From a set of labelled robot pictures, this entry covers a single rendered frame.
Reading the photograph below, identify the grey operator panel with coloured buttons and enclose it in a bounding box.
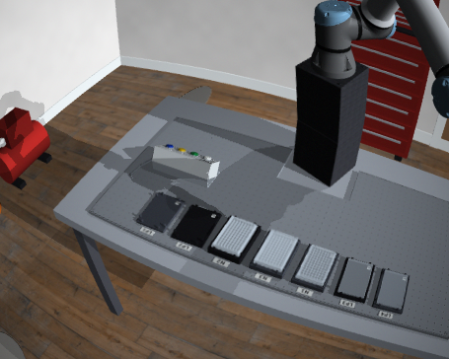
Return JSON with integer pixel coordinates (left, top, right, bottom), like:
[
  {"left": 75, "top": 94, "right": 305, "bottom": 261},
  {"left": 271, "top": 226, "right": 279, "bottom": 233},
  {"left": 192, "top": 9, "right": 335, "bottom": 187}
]
[{"left": 130, "top": 144, "right": 220, "bottom": 188}]

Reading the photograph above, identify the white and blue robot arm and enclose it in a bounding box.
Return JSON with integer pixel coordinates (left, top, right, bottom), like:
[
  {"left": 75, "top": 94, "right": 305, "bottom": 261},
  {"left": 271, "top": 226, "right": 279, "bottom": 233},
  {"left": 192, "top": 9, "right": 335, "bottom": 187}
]
[{"left": 311, "top": 0, "right": 449, "bottom": 118}]

